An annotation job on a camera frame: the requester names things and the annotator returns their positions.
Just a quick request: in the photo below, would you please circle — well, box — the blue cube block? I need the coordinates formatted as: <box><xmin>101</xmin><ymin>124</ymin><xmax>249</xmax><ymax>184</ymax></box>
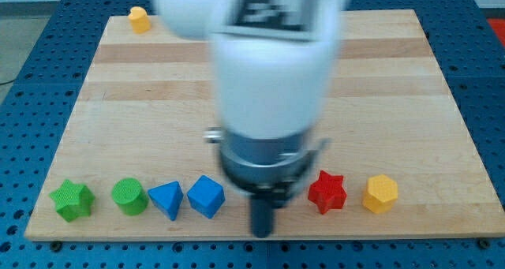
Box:
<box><xmin>187</xmin><ymin>175</ymin><xmax>226</xmax><ymax>219</ymax></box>

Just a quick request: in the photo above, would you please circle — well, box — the yellow hexagon block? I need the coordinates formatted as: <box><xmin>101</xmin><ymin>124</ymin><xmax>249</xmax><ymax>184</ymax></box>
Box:
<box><xmin>361</xmin><ymin>174</ymin><xmax>398</xmax><ymax>214</ymax></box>

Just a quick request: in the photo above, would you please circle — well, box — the black white fiducial tag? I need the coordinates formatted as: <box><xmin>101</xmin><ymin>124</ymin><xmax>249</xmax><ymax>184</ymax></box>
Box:
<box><xmin>222</xmin><ymin>0</ymin><xmax>319</xmax><ymax>42</ymax></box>

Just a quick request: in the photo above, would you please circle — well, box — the red star block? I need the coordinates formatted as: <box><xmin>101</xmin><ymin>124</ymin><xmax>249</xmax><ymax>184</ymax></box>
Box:
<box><xmin>308</xmin><ymin>170</ymin><xmax>347</xmax><ymax>215</ymax></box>

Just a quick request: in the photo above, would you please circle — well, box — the yellow heart block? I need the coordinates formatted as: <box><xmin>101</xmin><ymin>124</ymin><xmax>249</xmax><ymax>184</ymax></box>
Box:
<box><xmin>128</xmin><ymin>6</ymin><xmax>151</xmax><ymax>34</ymax></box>

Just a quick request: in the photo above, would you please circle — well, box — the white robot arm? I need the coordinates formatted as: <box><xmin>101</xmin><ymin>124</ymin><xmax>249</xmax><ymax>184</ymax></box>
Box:
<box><xmin>152</xmin><ymin>0</ymin><xmax>350</xmax><ymax>238</ymax></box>

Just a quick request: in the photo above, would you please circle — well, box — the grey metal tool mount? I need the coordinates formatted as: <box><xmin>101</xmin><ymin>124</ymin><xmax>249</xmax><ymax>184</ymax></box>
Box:
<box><xmin>204</xmin><ymin>127</ymin><xmax>330</xmax><ymax>208</ymax></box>

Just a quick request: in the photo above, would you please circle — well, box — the wooden board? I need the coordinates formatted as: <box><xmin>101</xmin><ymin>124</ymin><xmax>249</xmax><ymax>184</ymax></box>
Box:
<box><xmin>24</xmin><ymin>9</ymin><xmax>504</xmax><ymax>241</ymax></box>

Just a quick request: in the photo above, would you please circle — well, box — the blue triangle block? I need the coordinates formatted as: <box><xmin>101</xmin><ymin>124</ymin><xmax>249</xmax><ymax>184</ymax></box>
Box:
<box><xmin>148</xmin><ymin>181</ymin><xmax>184</xmax><ymax>221</ymax></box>

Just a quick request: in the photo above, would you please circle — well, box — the green star block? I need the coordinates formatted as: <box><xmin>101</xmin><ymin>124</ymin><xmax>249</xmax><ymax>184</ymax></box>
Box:
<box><xmin>49</xmin><ymin>179</ymin><xmax>95</xmax><ymax>222</ymax></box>

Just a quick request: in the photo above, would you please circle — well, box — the green cylinder block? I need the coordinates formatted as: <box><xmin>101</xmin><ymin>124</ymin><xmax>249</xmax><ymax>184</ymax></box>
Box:
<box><xmin>111</xmin><ymin>177</ymin><xmax>148</xmax><ymax>216</ymax></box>

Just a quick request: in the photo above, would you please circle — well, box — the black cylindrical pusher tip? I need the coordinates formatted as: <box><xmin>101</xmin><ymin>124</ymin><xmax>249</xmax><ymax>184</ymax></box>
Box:
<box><xmin>250</xmin><ymin>196</ymin><xmax>275</xmax><ymax>238</ymax></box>

